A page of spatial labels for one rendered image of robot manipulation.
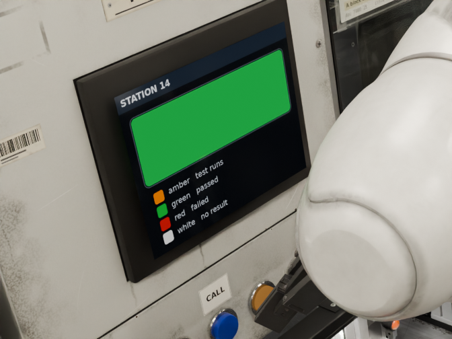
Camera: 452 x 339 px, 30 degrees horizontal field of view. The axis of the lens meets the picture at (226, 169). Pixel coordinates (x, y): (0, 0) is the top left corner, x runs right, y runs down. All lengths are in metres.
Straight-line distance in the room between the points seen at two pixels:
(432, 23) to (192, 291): 0.40
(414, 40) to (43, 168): 0.32
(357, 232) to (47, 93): 0.35
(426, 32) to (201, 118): 0.27
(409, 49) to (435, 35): 0.02
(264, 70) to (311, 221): 0.39
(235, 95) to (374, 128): 0.35
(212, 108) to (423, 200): 0.38
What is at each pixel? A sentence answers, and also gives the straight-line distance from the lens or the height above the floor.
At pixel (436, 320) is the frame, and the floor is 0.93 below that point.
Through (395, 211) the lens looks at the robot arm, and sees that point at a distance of 0.44.
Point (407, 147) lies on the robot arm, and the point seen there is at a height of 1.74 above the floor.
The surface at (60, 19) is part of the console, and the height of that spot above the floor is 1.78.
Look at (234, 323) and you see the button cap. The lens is 0.90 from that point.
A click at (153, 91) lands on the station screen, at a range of 0.74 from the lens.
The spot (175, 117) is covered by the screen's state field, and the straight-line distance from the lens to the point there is 0.76.
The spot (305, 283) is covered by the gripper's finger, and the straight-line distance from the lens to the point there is 0.75.
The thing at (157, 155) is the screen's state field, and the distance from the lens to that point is 0.75.
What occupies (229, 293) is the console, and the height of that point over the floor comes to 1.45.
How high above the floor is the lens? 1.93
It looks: 24 degrees down
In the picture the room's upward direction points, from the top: 11 degrees counter-clockwise
